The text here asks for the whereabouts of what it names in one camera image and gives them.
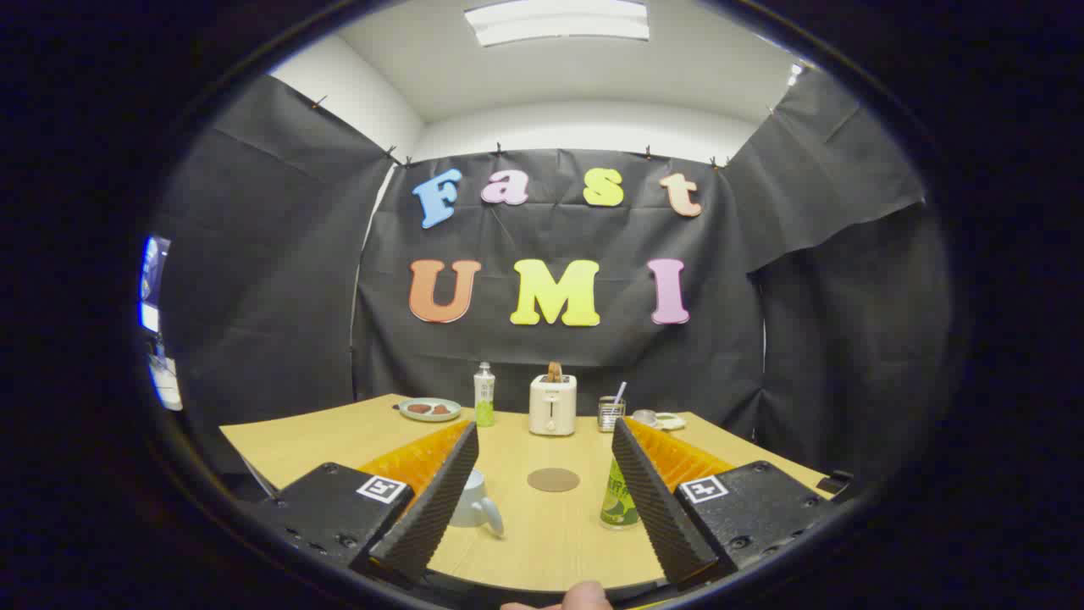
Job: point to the white cup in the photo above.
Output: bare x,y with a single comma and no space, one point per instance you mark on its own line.
470,504

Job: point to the white divided dish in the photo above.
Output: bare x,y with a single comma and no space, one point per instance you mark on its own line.
669,420

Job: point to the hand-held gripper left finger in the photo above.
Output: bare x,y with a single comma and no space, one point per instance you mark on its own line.
436,500

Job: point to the toast slice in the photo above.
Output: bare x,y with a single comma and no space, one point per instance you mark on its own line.
555,371

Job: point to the white toaster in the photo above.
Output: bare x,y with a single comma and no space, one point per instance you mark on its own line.
552,407

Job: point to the monitor screen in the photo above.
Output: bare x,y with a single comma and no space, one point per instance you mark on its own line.
151,280

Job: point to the wooden table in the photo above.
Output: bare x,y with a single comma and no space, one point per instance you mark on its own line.
542,542

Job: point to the green label juice bottle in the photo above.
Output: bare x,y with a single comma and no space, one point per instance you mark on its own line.
614,506

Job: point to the round brown coaster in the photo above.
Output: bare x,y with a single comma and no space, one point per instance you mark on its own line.
553,480

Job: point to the ceiling light panel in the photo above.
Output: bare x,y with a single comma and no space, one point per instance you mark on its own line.
559,21

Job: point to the pale green plate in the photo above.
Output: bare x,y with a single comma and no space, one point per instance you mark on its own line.
423,417

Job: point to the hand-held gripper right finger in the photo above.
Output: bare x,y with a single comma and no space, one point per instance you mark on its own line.
656,500

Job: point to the white straw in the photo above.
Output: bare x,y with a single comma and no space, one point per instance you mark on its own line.
620,392

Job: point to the small clear green drink bottle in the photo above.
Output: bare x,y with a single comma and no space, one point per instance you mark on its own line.
484,398

